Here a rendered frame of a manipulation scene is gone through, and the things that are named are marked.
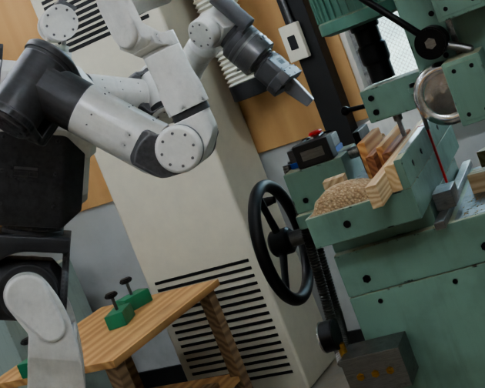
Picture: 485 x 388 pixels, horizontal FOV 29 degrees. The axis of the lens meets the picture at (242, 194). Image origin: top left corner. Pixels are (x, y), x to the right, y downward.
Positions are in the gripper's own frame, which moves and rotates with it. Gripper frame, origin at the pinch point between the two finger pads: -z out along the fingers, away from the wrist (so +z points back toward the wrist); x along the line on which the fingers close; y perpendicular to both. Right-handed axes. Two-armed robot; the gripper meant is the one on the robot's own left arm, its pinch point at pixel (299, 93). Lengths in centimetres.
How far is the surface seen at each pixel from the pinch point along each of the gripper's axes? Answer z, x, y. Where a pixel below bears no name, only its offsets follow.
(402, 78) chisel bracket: -14.3, 0.8, 16.3
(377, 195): -25.1, 35.1, 5.8
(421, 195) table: -31.5, 21.3, 6.6
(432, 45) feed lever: -15.0, 13.8, 27.4
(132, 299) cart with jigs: 11, -97, -127
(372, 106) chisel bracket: -13.5, 0.8, 8.2
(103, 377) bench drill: 5, -139, -194
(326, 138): -10.6, 3.3, -2.7
